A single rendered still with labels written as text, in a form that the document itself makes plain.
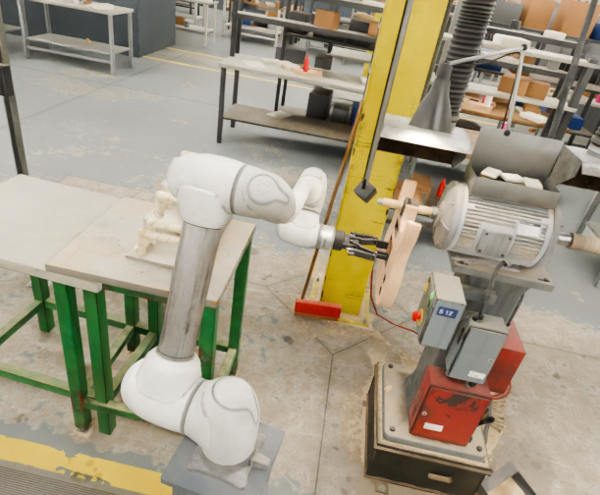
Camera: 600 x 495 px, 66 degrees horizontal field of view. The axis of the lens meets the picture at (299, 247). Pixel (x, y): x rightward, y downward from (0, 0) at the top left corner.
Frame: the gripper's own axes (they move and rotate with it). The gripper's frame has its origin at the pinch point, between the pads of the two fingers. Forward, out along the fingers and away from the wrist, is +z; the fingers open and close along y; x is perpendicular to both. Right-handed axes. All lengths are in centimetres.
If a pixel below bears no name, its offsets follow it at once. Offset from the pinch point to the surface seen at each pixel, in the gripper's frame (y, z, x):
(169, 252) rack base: 9, -80, -16
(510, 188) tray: -1.8, 32.2, 32.9
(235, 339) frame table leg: -19, -56, -83
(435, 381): 13, 32, -47
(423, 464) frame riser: 20, 41, -91
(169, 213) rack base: -7, -86, -9
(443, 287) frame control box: 19.7, 17.6, 3.3
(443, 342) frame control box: 27.5, 22.3, -13.0
